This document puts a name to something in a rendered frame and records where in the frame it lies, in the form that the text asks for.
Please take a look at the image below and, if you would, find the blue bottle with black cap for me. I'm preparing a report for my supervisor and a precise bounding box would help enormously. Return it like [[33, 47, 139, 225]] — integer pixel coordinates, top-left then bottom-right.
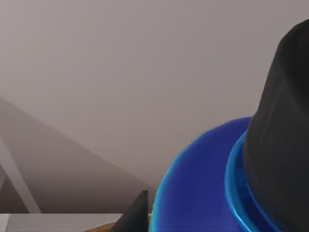
[[148, 19, 309, 232]]

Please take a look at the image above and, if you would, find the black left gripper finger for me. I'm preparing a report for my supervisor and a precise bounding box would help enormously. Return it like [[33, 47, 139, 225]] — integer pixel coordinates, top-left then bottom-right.
[[111, 190, 149, 232]]

